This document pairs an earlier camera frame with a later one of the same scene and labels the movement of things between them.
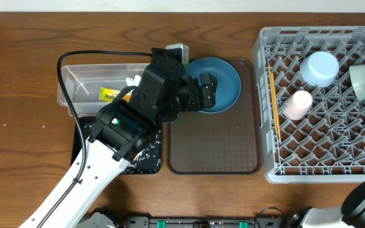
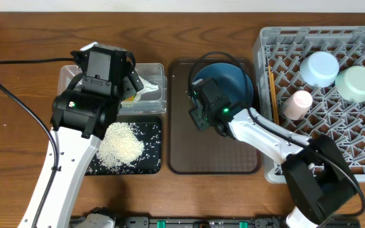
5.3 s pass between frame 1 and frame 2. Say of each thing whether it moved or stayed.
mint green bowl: moved
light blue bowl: stayed
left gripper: moved
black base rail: stayed
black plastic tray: stayed
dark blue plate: moved
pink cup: stayed
